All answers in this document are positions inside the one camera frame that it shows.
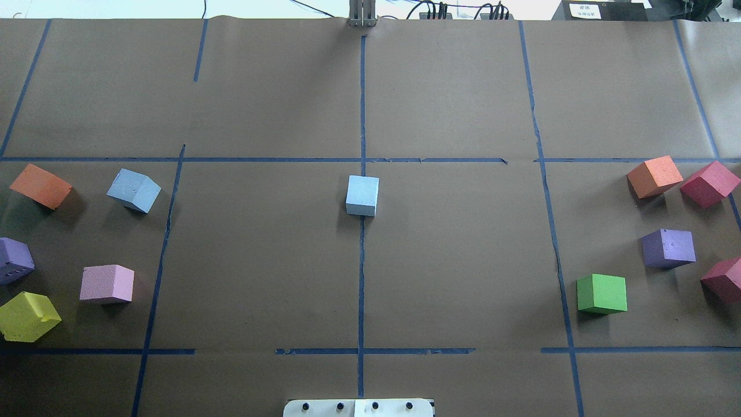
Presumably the purple foam block left side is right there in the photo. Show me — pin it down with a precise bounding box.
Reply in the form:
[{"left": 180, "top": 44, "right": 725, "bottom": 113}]
[{"left": 1, "top": 237, "right": 35, "bottom": 286}]

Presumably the yellow foam block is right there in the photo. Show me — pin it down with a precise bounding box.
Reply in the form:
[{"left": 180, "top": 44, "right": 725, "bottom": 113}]
[{"left": 1, "top": 291, "right": 63, "bottom": 343}]

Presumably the orange foam block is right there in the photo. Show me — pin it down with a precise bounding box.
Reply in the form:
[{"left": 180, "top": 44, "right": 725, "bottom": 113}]
[
  {"left": 10, "top": 163, "right": 72, "bottom": 210},
  {"left": 626, "top": 155, "right": 684, "bottom": 199}
]

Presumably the black power box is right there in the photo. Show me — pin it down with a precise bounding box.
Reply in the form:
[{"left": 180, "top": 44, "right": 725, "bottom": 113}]
[{"left": 551, "top": 1, "right": 648, "bottom": 21}]

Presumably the green foam block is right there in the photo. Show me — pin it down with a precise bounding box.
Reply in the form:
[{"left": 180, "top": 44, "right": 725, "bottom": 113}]
[{"left": 576, "top": 273, "right": 628, "bottom": 315}]

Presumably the orange foam block left side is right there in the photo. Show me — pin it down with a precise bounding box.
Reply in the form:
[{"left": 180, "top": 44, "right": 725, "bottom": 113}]
[{"left": 10, "top": 163, "right": 72, "bottom": 210}]

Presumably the aluminium frame post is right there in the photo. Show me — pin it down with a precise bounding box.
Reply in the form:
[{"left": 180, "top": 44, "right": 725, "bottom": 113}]
[{"left": 347, "top": 0, "right": 377, "bottom": 27}]

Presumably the red foam block rear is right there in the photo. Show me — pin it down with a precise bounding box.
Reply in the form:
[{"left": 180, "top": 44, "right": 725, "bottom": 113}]
[{"left": 700, "top": 258, "right": 740, "bottom": 303}]

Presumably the purple foam block right side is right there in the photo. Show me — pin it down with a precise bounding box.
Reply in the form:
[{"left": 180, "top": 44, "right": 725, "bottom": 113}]
[{"left": 640, "top": 229, "right": 696, "bottom": 269}]

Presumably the purple foam block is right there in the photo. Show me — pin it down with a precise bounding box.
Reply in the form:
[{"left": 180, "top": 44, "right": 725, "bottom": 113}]
[
  {"left": 640, "top": 229, "right": 696, "bottom": 269},
  {"left": 1, "top": 237, "right": 35, "bottom": 286}
]

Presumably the blue foam block left side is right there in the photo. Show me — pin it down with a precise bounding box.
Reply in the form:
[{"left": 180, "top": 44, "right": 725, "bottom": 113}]
[{"left": 107, "top": 169, "right": 161, "bottom": 214}]

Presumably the red foam block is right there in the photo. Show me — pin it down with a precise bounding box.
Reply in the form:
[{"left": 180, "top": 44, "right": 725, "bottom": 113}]
[
  {"left": 680, "top": 161, "right": 740, "bottom": 209},
  {"left": 700, "top": 258, "right": 740, "bottom": 303}
]

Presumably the red foam block front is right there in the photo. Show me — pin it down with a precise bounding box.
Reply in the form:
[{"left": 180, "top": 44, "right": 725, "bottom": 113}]
[{"left": 680, "top": 161, "right": 740, "bottom": 209}]

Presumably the pink foam block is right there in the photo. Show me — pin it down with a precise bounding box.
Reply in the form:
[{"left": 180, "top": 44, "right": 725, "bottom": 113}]
[{"left": 79, "top": 265, "right": 135, "bottom": 304}]

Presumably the light blue foam block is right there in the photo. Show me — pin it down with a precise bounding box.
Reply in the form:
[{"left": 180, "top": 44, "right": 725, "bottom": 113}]
[{"left": 345, "top": 175, "right": 379, "bottom": 217}]

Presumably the orange foam block right side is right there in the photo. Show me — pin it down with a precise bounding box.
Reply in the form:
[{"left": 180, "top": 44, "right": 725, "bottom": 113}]
[{"left": 626, "top": 155, "right": 684, "bottom": 199}]

